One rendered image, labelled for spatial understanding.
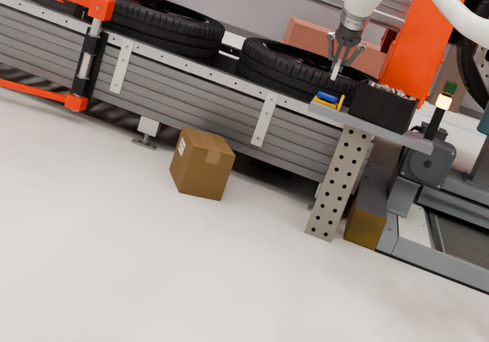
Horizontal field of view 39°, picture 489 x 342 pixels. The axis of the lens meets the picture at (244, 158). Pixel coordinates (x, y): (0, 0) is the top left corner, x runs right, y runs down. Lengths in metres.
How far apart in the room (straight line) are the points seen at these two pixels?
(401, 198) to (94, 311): 1.55
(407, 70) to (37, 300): 1.52
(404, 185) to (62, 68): 1.44
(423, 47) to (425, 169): 0.50
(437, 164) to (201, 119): 0.92
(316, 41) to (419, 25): 4.29
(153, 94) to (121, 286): 1.18
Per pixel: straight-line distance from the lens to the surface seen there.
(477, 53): 2.98
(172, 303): 1.75
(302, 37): 6.78
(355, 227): 2.56
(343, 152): 2.41
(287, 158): 2.70
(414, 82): 2.55
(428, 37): 2.54
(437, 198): 3.09
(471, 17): 2.02
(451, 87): 2.41
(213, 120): 2.73
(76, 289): 1.70
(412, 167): 2.76
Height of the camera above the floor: 0.83
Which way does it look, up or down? 16 degrees down
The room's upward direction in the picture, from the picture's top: 19 degrees clockwise
